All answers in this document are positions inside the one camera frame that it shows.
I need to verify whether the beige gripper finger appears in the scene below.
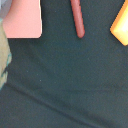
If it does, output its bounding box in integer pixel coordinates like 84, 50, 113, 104
0, 19, 12, 89

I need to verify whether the brown sausage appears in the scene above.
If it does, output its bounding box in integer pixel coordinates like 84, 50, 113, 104
70, 0, 85, 38

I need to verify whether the orange waffle cracker block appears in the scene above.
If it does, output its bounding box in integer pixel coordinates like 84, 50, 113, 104
110, 5, 128, 46

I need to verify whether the pink stovetop board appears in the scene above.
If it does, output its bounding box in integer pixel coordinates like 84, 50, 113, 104
3, 0, 42, 38

